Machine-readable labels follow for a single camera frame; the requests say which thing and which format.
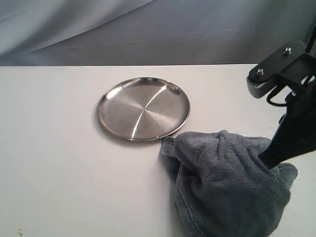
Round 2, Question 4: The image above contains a round stainless steel plate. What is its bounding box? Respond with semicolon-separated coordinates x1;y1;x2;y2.
96;77;191;142

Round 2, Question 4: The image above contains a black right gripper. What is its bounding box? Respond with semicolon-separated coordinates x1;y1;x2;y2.
246;41;316;169

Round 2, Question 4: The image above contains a grey backdrop cloth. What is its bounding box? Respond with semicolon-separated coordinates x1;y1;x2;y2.
0;0;316;66

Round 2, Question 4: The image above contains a grey fleece cloth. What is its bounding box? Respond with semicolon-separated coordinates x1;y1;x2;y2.
160;130;298;237

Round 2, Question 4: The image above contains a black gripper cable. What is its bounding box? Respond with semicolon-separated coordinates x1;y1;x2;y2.
265;74;316;107

